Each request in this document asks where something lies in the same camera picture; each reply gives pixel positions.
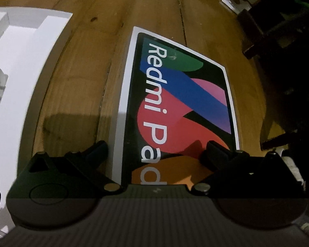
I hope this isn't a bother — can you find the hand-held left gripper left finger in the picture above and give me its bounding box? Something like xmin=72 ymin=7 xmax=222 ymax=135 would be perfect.
xmin=18 ymin=141 xmax=124 ymax=193

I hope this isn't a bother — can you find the dark wooden table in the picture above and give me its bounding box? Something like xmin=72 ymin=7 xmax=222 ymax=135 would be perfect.
xmin=236 ymin=0 xmax=309 ymax=150

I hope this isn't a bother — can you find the white cardboard box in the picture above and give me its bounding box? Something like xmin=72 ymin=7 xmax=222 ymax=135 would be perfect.
xmin=0 ymin=6 xmax=74 ymax=238

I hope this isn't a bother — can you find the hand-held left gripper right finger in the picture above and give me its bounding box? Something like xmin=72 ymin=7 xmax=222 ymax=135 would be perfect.
xmin=192 ymin=141 xmax=303 ymax=195

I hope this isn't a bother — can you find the colourful tablet box lid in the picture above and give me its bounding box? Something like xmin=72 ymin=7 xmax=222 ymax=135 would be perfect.
xmin=112 ymin=26 xmax=241 ymax=186

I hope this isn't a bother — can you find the person's white slipper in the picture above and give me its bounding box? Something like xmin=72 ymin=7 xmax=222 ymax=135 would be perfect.
xmin=280 ymin=149 xmax=306 ymax=191

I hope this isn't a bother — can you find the white paper sheet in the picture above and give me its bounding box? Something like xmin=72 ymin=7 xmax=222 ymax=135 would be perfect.
xmin=220 ymin=0 xmax=253 ymax=14

